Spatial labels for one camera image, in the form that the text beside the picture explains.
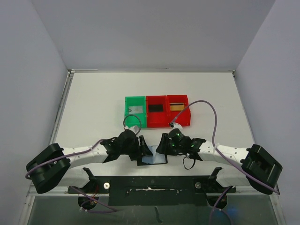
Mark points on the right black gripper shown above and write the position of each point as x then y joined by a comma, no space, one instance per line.
162,143

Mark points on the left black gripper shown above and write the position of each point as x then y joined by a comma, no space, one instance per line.
141,145

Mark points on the black leather card holder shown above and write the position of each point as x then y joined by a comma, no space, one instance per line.
155,159

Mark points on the red plastic bin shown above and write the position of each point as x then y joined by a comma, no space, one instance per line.
157,114
185,118

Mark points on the green plastic bin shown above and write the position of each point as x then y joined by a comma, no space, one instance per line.
135,105

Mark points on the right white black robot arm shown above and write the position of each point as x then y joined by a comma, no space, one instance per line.
260,168

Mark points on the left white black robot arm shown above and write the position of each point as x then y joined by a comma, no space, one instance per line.
48,168

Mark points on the black card in bin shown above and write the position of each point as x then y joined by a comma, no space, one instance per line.
155,108

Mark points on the silver card in bin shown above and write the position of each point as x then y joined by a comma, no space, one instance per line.
135,109

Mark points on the gold card in bin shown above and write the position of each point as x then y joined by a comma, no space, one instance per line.
176,107

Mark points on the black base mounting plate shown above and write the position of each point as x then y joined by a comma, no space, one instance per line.
154,190

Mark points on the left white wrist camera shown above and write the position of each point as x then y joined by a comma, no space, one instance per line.
133,128

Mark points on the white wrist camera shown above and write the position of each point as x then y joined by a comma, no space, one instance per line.
175,125
133,128

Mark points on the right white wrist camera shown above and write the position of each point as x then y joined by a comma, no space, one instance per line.
175,125

